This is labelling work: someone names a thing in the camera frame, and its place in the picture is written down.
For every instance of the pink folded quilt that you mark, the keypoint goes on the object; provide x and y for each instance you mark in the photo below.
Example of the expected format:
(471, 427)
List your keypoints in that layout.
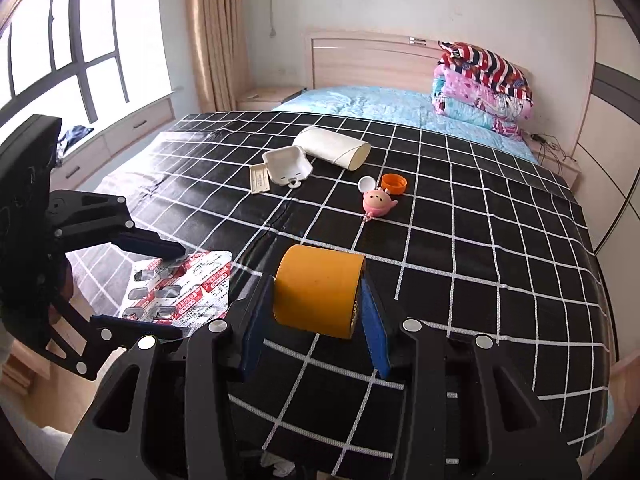
(470, 102)

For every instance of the white plastic box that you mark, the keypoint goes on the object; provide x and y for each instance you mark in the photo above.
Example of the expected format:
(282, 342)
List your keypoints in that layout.
(285, 162)

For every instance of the orange bottle cap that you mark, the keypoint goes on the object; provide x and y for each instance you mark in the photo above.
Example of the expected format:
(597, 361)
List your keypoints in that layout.
(393, 183)

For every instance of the silver red pill blister pack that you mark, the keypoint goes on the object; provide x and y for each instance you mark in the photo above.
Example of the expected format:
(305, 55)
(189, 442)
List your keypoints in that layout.
(200, 290)

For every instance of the black white checkered mat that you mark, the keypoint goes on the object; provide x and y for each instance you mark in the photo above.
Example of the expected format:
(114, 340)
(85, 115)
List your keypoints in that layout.
(450, 260)

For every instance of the white cylindrical paper roll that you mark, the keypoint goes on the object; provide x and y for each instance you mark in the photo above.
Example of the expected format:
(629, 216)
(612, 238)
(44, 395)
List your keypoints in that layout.
(325, 145)

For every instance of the small white round lid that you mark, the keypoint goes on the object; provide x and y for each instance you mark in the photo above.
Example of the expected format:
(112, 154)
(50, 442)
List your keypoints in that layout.
(368, 184)

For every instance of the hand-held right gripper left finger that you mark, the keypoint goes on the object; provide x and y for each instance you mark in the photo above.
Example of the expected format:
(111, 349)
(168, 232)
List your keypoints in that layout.
(255, 330)

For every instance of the light wooden nightstand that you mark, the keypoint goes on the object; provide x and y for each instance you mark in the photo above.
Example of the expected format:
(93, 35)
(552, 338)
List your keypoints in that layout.
(557, 165)
(265, 97)

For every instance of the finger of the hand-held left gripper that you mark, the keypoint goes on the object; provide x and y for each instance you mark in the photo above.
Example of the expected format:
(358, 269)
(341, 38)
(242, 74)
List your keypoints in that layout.
(150, 245)
(145, 331)

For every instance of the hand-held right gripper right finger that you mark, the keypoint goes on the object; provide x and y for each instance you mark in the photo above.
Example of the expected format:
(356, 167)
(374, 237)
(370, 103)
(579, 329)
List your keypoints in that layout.
(376, 330)

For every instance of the beige jacket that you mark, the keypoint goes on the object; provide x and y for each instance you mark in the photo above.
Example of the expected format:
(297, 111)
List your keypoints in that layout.
(30, 442)

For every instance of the beige curtain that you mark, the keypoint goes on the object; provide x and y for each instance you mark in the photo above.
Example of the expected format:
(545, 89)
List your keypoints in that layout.
(215, 35)

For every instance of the light wooden wardrobe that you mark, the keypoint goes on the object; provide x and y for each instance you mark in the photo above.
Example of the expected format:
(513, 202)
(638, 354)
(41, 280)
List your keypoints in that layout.
(610, 125)

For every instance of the window with dark frame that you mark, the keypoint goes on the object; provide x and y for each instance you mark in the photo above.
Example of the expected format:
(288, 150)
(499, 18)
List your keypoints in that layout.
(90, 35)

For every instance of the yellow tape roll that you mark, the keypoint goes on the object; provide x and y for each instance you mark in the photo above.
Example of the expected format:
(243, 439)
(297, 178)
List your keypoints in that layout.
(315, 285)

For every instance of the light blue floral bedsheet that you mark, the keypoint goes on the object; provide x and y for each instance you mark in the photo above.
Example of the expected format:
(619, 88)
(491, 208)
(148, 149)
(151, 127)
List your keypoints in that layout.
(360, 102)

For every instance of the wooden window bench drawers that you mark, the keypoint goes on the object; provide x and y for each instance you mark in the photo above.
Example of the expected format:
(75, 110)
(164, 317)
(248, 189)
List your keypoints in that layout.
(135, 127)

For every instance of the red blue striped pillow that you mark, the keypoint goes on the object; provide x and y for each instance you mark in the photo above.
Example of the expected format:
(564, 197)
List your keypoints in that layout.
(487, 67)

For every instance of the dark cloth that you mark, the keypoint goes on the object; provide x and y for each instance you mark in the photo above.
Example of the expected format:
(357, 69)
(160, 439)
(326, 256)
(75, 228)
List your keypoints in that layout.
(75, 135)

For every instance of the light wooden headboard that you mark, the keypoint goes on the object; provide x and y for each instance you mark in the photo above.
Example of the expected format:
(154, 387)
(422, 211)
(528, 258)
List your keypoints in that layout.
(370, 60)

